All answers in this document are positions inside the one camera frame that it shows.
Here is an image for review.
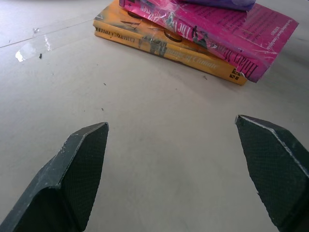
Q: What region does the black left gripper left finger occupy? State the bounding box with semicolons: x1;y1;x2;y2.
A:
0;122;109;232

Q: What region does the clear tape strip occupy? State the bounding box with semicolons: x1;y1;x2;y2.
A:
15;34;53;62

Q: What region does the orange paperback book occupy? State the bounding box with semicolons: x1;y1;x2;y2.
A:
93;0;248;86

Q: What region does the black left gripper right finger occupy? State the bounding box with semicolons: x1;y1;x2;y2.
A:
235;115;309;232

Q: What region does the pink paperback book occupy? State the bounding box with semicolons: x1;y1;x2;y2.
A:
119;0;299;84

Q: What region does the purple paperback book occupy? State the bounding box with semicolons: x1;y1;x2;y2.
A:
180;0;256;12

